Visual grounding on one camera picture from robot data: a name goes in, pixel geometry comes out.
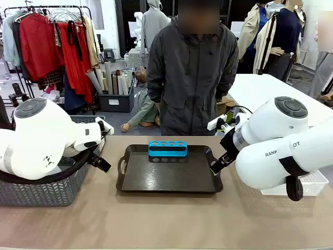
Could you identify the white paper roll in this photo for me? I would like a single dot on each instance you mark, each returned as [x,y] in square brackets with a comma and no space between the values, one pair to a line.
[122,86]

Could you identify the cardboard box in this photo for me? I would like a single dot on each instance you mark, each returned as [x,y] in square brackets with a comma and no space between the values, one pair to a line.
[224,104]

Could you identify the small grey plastic basket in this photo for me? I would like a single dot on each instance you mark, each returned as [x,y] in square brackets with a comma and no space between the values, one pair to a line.
[86,119]

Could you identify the red shirt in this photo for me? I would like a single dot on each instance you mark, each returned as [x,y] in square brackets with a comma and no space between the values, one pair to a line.
[39,49]

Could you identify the mannequin in navy top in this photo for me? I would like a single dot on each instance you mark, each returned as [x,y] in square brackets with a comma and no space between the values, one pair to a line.
[286,36]

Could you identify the mannequin in beige coat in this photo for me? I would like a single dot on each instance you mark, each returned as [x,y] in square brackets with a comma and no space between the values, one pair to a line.
[253,34]

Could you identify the large grey plastic basket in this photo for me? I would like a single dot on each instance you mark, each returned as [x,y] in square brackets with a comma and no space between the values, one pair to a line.
[46,191]

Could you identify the blue test tube rack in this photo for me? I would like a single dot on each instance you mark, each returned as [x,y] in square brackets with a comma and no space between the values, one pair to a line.
[167,151]

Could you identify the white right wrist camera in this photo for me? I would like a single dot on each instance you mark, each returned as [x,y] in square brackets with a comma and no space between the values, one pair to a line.
[214,123]

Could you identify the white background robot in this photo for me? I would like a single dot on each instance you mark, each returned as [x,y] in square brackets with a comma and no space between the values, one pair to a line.
[139,28]

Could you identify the person in grey jacket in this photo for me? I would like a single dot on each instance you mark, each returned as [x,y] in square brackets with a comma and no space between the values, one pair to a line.
[190,83]

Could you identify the child mannequin in green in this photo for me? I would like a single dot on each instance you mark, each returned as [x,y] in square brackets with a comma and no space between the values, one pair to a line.
[144,109]

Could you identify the white table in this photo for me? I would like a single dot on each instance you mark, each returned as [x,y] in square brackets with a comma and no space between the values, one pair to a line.
[273,88]

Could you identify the dark grey storage crate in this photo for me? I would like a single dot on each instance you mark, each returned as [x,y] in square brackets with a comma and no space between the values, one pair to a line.
[115,102]

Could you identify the white plastic mesh basket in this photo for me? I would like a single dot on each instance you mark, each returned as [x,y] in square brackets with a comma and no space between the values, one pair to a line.
[314,182]

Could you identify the blurred background person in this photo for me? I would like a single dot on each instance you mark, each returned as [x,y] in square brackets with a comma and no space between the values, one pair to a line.
[323,65]

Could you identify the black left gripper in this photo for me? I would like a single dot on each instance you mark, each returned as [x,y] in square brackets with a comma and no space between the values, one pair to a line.
[103,142]

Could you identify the black camera equipment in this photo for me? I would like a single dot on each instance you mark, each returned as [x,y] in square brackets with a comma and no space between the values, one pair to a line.
[18,95]

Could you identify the mannequin in grey hoodie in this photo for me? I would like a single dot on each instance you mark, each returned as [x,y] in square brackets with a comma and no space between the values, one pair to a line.
[154,26]

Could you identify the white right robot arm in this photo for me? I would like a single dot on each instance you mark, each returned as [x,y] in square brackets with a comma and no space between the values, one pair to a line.
[273,161]

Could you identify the patterned grey box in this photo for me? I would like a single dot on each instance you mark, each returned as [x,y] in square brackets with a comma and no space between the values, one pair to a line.
[136,58]

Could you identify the black clothes rack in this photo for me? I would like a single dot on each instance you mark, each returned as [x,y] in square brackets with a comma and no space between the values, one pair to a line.
[88,52]

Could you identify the red pleated dress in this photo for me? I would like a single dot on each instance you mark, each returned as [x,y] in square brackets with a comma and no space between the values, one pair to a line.
[75,67]

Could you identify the beige garment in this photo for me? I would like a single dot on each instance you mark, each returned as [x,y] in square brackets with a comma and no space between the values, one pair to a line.
[92,44]

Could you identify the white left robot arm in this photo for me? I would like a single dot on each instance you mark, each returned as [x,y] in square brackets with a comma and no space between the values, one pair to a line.
[39,140]

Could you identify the grey paper roll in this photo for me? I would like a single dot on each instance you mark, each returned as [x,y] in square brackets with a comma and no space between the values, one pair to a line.
[95,82]

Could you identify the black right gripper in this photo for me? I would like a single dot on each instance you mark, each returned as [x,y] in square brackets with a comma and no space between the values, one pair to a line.
[229,144]

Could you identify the light grey-blue garment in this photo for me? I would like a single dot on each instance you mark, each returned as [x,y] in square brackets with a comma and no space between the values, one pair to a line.
[10,41]

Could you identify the dark brown serving tray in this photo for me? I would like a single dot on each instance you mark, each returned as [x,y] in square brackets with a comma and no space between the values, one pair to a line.
[166,177]

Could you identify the black step stool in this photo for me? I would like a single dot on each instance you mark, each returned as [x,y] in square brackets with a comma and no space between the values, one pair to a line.
[109,55]

